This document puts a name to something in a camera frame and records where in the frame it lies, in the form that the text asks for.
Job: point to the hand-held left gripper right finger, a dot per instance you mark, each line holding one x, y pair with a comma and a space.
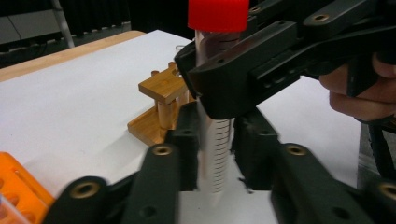
299, 186

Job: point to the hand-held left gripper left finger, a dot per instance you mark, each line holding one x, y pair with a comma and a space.
155, 186

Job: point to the wooden tube rack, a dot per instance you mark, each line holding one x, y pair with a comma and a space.
162, 85

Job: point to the red cap test tube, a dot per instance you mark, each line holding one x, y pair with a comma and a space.
218, 15

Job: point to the white metal stand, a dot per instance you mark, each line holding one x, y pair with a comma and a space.
63, 28

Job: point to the orange plastic tube rack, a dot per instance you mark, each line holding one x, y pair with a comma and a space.
25, 183

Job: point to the white table mat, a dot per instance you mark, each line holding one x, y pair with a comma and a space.
77, 102

